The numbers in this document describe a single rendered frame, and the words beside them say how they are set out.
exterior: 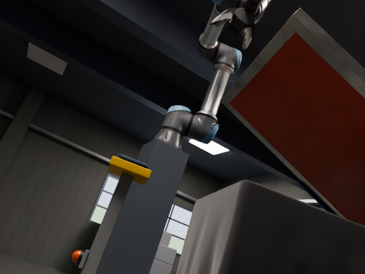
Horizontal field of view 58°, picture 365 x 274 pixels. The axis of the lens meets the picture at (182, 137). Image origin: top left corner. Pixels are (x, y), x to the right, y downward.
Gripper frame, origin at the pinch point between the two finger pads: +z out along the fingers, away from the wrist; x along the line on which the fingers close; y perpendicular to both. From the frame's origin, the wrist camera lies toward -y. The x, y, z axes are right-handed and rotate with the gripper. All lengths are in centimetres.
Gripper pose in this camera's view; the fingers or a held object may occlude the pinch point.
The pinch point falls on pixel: (227, 36)
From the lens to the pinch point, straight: 123.8
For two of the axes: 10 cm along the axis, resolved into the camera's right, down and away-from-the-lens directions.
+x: -7.9, -6.1, 0.0
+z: -5.7, 7.3, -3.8
